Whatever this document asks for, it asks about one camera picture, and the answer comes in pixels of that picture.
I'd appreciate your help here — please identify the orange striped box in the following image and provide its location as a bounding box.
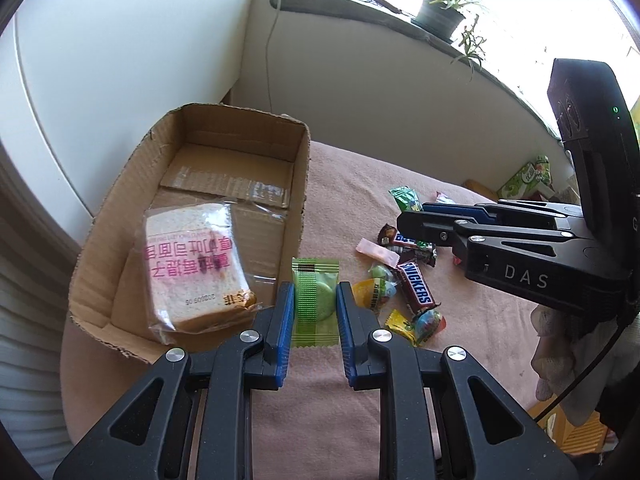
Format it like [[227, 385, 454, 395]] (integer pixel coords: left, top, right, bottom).
[[535, 400, 621, 457]]

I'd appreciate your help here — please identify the green printed carton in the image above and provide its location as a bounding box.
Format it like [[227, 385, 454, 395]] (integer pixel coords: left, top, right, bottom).
[[496, 156, 552, 202]]

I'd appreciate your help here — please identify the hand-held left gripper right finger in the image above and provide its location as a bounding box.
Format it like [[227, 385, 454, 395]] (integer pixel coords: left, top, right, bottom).
[[336, 282, 578, 480]]

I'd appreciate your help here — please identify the white cable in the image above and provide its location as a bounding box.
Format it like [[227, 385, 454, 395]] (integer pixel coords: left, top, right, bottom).
[[264, 0, 302, 113]]

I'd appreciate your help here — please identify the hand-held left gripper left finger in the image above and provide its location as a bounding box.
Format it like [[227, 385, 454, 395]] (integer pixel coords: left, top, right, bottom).
[[52, 282, 294, 480]]

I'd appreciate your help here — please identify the green snack packet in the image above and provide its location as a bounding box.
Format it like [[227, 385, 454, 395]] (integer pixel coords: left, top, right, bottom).
[[291, 257, 341, 348]]

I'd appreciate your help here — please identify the grey window sill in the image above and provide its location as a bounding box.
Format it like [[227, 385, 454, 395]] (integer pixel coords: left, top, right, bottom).
[[270, 0, 561, 138]]

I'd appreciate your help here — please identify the green candy packet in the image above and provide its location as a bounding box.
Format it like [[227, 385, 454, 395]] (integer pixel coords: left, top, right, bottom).
[[389, 186, 425, 212]]

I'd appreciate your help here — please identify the white ribbed panel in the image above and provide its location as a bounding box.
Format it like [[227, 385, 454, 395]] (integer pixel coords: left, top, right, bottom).
[[0, 195, 83, 466]]

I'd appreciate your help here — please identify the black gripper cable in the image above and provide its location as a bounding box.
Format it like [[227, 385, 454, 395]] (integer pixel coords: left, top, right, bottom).
[[529, 305, 640, 422]]

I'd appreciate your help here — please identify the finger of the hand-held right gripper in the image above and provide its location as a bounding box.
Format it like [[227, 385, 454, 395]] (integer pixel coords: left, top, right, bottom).
[[422, 200, 583, 235], [397, 211, 631, 328]]

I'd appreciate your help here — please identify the cardboard box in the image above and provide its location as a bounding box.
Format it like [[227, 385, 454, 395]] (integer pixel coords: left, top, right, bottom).
[[68, 102, 312, 365]]

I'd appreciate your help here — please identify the bread slice packet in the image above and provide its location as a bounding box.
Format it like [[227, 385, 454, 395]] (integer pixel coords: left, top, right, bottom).
[[144, 203, 258, 345]]

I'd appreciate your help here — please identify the yellow candy packet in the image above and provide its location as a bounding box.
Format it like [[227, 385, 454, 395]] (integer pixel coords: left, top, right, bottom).
[[384, 310, 417, 343]]

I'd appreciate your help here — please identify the red jelly cup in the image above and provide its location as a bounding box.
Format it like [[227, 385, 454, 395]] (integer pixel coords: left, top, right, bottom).
[[412, 308, 446, 347]]

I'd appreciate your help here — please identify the yellow jelly cup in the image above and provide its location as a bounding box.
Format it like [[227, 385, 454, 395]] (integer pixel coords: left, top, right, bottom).
[[351, 278, 402, 316]]

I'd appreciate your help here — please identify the pink candy wrapper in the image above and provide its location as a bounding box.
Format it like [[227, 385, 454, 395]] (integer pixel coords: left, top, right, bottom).
[[356, 239, 399, 266]]

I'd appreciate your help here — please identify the brown chocolate bar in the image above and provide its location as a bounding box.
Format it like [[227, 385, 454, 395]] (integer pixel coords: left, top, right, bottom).
[[396, 260, 442, 316], [377, 224, 437, 267]]

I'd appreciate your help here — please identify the person's right hand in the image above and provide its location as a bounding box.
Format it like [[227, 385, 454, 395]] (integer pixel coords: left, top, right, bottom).
[[531, 306, 608, 428]]

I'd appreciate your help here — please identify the potted spider plant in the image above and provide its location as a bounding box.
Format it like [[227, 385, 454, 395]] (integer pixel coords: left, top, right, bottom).
[[400, 0, 490, 83]]

